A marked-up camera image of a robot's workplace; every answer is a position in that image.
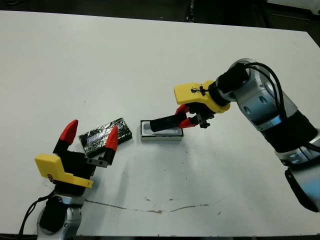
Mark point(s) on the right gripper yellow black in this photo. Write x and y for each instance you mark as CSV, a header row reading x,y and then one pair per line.
x,y
192,93

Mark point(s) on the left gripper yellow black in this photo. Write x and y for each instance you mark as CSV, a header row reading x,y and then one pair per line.
x,y
72,172

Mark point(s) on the black shiny box lid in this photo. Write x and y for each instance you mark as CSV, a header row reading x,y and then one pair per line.
x,y
100,136

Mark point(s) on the black smartphone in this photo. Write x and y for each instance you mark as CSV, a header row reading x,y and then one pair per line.
x,y
163,123

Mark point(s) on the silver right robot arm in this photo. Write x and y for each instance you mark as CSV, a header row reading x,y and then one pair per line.
x,y
270,110

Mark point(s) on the black gantry stand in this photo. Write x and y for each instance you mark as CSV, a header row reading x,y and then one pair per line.
x,y
191,11

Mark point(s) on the camera box base white inlay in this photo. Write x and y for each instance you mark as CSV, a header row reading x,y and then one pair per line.
x,y
160,138

